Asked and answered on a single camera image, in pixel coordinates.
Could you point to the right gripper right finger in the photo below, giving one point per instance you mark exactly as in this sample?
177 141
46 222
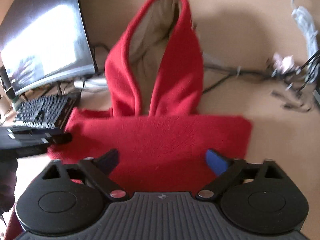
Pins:
226 171

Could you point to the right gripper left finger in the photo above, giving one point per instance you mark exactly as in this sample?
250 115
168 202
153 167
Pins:
96 172

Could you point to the red fleece hooded garment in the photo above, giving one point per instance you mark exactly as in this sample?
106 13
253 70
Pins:
155 77

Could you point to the black mechanical keyboard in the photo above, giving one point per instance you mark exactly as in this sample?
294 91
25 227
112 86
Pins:
50 111

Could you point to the left curved computer monitor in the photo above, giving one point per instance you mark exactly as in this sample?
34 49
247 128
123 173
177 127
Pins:
44 41

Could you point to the pink white cable tie tag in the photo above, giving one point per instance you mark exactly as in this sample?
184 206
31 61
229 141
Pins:
283 64

